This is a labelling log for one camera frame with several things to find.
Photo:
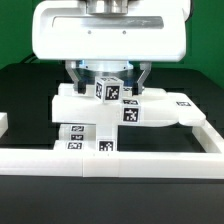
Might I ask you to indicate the white U-shaped obstacle fence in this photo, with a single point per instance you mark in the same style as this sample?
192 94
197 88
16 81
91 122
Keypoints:
206 165

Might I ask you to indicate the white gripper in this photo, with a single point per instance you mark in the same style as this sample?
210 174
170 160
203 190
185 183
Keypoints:
149 30

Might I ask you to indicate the white chair back frame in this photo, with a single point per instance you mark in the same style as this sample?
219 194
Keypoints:
153 108

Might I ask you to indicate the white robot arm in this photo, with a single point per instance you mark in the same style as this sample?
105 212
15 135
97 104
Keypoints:
102 67

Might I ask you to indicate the white block left edge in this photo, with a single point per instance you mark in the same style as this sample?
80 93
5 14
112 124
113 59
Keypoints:
3 123

